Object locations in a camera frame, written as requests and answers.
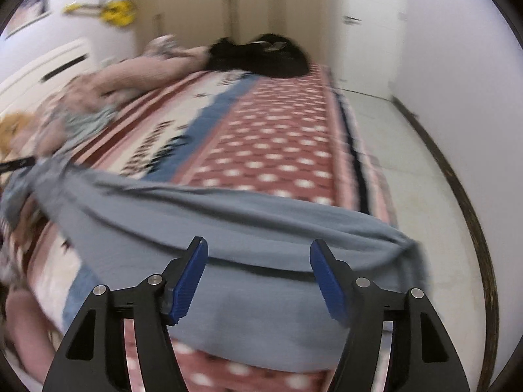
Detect grey-blue pants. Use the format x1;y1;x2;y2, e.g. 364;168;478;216
1;158;429;372

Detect striped dotted bed blanket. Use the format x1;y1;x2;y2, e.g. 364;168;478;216
1;65;396;391

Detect white air conditioner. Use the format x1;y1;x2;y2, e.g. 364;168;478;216
1;38;97;116

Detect pink quilt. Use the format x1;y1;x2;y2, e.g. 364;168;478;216
0;34;212;160

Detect black clothes pile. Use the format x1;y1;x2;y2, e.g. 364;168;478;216
205;34;310;79

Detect yellow ukulele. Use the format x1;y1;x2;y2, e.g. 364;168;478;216
62;0;137;27

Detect white door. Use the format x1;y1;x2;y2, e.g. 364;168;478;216
330;0;407;100

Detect beige wardrobe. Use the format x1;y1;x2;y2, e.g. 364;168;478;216
134;0;328;63

